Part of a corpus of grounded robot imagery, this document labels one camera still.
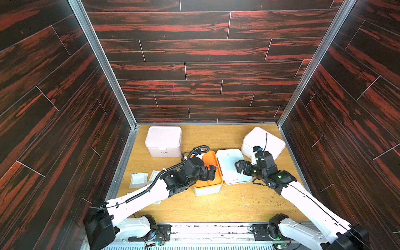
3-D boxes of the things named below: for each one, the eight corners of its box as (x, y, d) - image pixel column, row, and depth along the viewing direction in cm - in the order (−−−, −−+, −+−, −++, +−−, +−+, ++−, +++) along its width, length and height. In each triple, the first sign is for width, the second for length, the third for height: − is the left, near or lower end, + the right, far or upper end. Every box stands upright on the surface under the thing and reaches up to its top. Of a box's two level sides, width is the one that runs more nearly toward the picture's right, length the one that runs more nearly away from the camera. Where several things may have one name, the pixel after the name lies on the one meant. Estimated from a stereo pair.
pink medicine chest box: (148, 159, 103) (142, 145, 91) (153, 140, 113) (147, 126, 101) (182, 159, 102) (179, 145, 91) (183, 140, 113) (181, 126, 101)
